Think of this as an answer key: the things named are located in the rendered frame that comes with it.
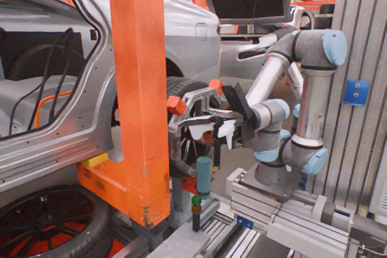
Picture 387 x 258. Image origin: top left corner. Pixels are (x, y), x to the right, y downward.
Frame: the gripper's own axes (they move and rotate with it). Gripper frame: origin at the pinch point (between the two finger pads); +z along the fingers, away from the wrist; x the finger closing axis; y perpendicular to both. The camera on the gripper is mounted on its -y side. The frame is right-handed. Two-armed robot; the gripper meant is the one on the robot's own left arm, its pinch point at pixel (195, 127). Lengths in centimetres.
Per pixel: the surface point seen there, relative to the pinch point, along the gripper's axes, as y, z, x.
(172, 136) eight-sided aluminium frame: 24, -38, 70
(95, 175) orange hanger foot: 44, 0, 98
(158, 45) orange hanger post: -23, -21, 48
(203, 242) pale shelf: 74, -31, 42
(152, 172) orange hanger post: 33, -14, 54
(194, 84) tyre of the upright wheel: -2, -62, 76
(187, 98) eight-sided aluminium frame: 5, -50, 69
